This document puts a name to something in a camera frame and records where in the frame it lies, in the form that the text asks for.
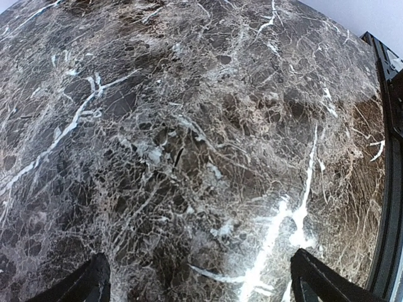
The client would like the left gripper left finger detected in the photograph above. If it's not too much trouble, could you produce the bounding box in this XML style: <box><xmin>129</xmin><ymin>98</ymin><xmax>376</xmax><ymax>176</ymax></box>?
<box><xmin>28</xmin><ymin>253</ymin><xmax>111</xmax><ymax>302</ymax></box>

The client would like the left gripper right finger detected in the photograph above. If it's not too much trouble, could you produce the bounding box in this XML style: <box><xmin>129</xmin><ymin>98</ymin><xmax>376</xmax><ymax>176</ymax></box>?
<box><xmin>290</xmin><ymin>249</ymin><xmax>383</xmax><ymax>301</ymax></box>

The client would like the black curved front rail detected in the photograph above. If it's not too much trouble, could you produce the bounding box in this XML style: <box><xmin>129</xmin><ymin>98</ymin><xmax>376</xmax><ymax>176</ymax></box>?
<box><xmin>362</xmin><ymin>32</ymin><xmax>402</xmax><ymax>301</ymax></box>

